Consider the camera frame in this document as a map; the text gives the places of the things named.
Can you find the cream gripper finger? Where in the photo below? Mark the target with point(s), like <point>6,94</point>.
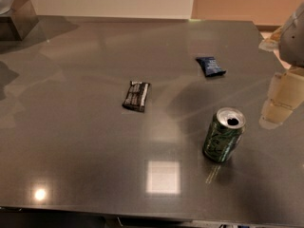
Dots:
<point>271,42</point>
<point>286,93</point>

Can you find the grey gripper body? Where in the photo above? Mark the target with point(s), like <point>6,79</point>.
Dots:
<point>293,43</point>

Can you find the green soda can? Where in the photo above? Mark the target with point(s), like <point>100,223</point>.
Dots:
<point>224,134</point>

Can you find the dark blue snack packet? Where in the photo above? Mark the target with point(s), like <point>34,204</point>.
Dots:
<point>210,66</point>

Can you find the black rxbar chocolate wrapper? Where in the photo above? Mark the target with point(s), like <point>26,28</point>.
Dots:
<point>136,96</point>

